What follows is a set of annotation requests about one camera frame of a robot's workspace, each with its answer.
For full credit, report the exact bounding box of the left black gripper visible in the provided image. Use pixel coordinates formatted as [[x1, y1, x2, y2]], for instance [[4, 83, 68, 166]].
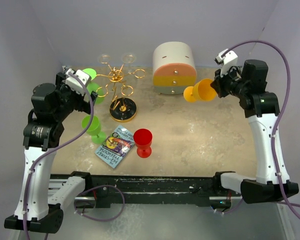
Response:
[[53, 72, 97, 121]]

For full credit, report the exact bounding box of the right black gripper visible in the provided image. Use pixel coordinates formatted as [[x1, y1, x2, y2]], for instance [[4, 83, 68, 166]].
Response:
[[212, 63, 249, 98]]

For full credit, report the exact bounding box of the green plastic goblet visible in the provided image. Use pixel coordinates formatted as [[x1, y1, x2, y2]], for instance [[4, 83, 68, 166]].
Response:
[[82, 68, 104, 105], [86, 115, 107, 144]]

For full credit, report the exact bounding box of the orange plastic goblet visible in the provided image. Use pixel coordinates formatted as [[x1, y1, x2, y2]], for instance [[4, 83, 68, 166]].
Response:
[[183, 78, 217, 103]]

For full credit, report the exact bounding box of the clear wine glass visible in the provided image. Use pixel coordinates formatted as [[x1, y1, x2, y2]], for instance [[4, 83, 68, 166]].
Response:
[[97, 53, 111, 65], [121, 52, 136, 74]]

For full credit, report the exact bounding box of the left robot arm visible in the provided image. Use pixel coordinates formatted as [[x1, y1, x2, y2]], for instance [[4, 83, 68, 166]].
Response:
[[4, 69, 98, 234]]

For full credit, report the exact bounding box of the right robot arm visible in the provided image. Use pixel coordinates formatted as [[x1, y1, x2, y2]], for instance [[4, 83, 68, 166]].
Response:
[[211, 59, 299, 204]]

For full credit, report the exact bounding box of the gold wine glass rack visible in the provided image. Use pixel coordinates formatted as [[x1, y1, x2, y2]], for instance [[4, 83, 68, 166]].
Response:
[[97, 62, 146, 123]]

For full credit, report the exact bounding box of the pastel mini drawer chest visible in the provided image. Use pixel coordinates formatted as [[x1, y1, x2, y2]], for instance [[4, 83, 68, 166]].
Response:
[[152, 41, 197, 95]]

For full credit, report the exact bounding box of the blue treehouse book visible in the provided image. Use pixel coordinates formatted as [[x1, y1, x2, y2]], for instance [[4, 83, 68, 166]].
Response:
[[95, 125, 135, 169]]

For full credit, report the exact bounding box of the red plastic goblet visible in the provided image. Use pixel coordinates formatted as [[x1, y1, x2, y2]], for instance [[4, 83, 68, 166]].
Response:
[[133, 128, 153, 158]]

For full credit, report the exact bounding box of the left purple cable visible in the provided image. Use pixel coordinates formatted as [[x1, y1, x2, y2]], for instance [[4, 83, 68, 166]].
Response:
[[22, 73, 95, 240]]

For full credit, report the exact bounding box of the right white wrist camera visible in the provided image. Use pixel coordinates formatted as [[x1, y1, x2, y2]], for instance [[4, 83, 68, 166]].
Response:
[[214, 49, 238, 78]]

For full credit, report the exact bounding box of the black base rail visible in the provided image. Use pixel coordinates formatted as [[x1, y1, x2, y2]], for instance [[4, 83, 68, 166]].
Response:
[[49, 171, 243, 209]]

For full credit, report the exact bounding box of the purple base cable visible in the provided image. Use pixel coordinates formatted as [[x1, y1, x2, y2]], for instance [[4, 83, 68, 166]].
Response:
[[73, 184, 126, 222]]

